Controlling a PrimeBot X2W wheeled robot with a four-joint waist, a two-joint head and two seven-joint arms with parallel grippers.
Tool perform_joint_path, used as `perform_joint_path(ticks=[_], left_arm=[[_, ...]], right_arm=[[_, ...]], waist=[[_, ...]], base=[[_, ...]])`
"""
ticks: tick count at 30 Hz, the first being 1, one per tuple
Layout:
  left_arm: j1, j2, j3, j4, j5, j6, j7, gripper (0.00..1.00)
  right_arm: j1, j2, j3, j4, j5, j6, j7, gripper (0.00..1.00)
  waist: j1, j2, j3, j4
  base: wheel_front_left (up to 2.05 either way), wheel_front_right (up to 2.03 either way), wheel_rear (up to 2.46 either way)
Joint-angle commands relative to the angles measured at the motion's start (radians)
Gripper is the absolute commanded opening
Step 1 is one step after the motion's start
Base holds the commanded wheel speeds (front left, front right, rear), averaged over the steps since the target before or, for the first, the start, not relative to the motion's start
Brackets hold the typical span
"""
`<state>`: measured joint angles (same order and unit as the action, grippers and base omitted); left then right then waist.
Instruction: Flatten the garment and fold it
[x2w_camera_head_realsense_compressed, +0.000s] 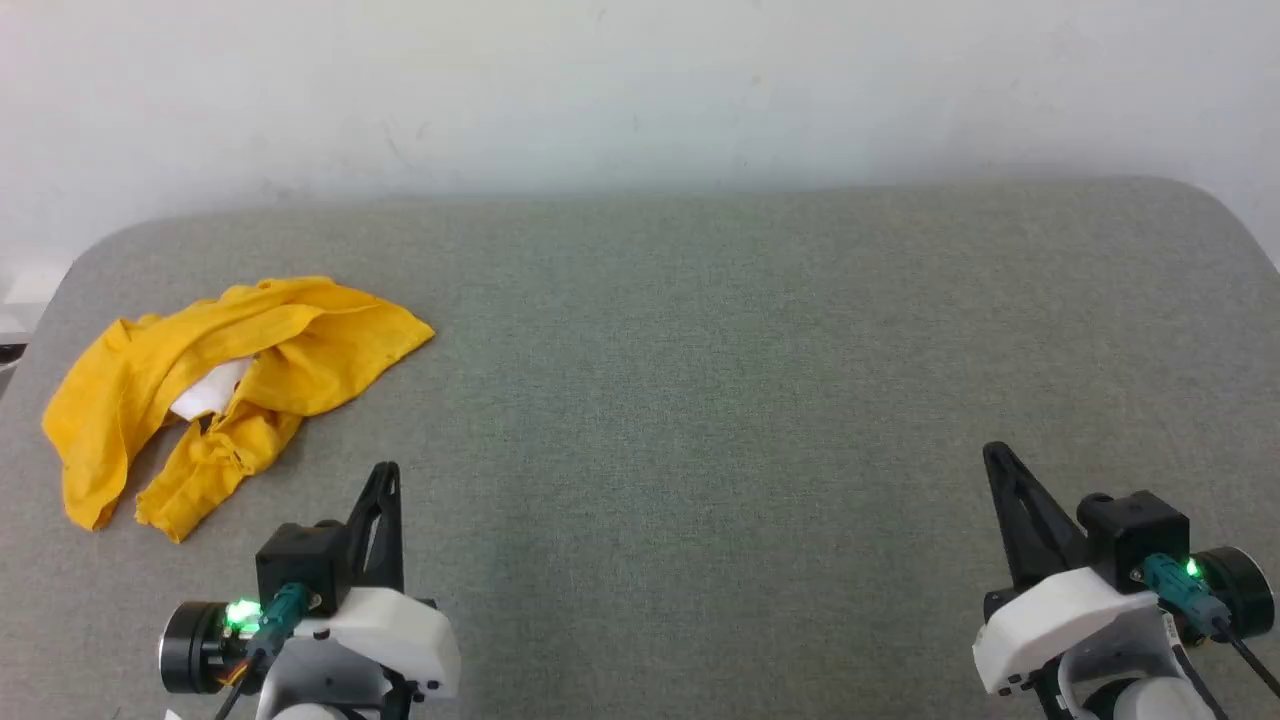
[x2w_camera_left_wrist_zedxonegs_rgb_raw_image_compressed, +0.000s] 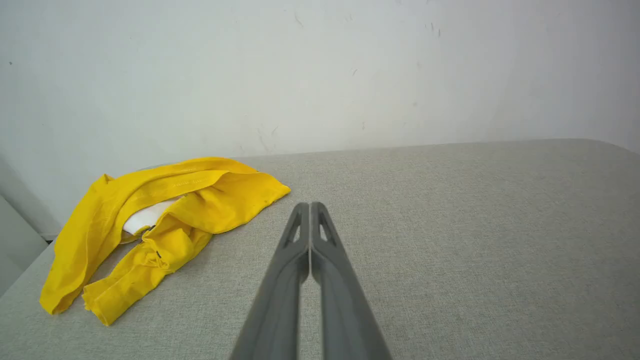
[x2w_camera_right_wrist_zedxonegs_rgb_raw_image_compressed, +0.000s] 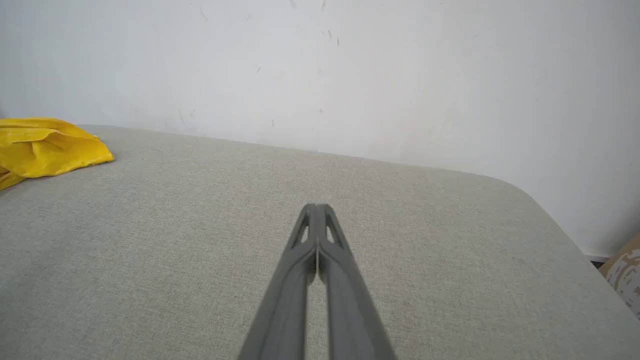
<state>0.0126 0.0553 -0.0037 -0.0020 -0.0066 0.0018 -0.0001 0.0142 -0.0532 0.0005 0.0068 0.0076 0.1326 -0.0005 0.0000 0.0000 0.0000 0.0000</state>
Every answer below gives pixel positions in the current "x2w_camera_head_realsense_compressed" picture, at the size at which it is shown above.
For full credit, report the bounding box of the right cable with teal plug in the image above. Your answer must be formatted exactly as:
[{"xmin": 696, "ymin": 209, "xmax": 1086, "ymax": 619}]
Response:
[{"xmin": 1140, "ymin": 553, "xmax": 1280, "ymax": 699}]

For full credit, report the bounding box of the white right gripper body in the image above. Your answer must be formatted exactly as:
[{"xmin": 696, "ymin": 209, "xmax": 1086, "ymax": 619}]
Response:
[{"xmin": 972, "ymin": 565, "xmax": 1161, "ymax": 696}]

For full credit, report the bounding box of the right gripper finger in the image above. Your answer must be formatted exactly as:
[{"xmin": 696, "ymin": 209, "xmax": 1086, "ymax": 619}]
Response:
[{"xmin": 983, "ymin": 442, "xmax": 1089, "ymax": 591}]

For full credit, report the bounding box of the grey fabric sofa cushion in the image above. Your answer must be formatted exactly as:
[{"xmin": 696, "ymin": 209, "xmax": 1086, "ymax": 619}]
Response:
[{"xmin": 0, "ymin": 178, "xmax": 1280, "ymax": 720}]

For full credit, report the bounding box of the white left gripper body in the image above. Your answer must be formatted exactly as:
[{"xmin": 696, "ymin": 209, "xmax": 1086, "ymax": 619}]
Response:
[{"xmin": 300, "ymin": 587, "xmax": 461, "ymax": 701}]

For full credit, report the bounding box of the white wall socket box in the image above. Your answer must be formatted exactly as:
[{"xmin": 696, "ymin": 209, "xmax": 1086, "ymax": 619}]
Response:
[{"xmin": 3, "ymin": 263, "xmax": 73, "ymax": 307}]

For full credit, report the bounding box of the yellow cartoon face shirt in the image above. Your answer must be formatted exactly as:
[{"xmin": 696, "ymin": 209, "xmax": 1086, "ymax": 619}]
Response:
[{"xmin": 42, "ymin": 277, "xmax": 437, "ymax": 544}]

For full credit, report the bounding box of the left cable with teal plug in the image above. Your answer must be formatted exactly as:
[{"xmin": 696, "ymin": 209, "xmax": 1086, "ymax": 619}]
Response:
[{"xmin": 214, "ymin": 584, "xmax": 313, "ymax": 720}]

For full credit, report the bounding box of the cable with teal plug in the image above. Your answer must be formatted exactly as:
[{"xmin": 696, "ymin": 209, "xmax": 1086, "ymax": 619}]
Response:
[
  {"xmin": 214, "ymin": 584, "xmax": 313, "ymax": 720},
  {"xmin": 1140, "ymin": 553, "xmax": 1280, "ymax": 699}
]

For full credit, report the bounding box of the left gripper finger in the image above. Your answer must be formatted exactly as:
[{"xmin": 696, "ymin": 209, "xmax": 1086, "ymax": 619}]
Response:
[{"xmin": 345, "ymin": 462, "xmax": 405, "ymax": 591}]

